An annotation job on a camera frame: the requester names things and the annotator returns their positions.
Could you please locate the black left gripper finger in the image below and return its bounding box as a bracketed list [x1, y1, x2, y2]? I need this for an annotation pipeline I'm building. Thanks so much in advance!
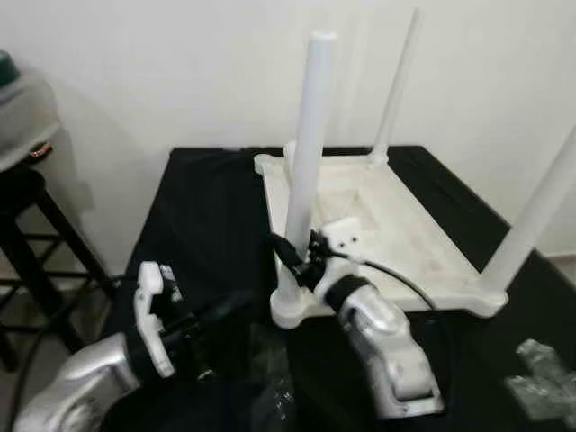
[200, 290, 258, 327]

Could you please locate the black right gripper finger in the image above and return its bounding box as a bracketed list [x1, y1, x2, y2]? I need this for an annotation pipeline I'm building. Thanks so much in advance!
[272, 231, 307, 271]

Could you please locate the white plastic children table top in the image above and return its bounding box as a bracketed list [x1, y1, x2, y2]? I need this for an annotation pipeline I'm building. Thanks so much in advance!
[254, 151, 509, 320]

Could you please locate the black tablecloth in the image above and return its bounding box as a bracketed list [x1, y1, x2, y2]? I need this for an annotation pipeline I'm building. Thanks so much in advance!
[99, 146, 576, 432]

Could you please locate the small clear plastic bag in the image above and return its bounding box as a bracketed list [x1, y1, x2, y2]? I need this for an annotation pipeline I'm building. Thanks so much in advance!
[247, 324, 293, 432]

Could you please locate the crumpled clear plastic film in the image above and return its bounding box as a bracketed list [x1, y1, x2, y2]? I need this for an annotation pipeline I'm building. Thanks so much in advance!
[506, 337, 576, 422]

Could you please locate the black round stool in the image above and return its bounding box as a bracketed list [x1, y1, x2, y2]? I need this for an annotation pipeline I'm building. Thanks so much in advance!
[0, 166, 113, 370]

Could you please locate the black wok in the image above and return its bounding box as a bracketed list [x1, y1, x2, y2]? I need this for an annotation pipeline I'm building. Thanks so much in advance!
[0, 142, 57, 176]

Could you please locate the clear plastic storage container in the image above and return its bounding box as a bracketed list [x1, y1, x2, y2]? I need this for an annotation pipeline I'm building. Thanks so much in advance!
[0, 70, 59, 172]

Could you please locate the green pot lid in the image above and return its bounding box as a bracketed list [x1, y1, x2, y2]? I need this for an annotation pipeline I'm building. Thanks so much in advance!
[0, 49, 21, 88]

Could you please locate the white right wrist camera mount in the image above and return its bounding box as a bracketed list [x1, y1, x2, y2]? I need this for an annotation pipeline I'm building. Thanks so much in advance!
[319, 219, 365, 271]

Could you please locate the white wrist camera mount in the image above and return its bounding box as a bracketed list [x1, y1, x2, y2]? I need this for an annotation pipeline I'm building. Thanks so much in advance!
[319, 219, 365, 271]
[133, 261, 178, 379]

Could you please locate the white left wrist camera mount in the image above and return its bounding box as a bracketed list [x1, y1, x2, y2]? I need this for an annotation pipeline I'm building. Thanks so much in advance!
[133, 261, 178, 379]

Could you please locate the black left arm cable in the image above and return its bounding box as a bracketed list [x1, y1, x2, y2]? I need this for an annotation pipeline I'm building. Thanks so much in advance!
[9, 274, 136, 424]

